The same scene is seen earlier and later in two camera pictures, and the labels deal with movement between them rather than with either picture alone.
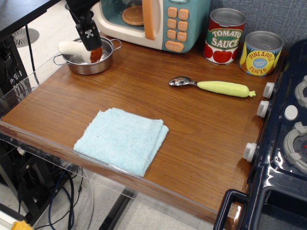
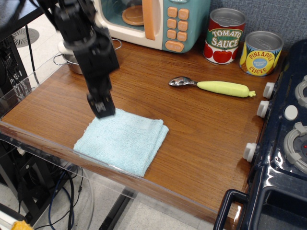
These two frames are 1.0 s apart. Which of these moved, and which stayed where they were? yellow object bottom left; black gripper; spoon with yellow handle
Moved: black gripper
Stayed: yellow object bottom left; spoon with yellow handle
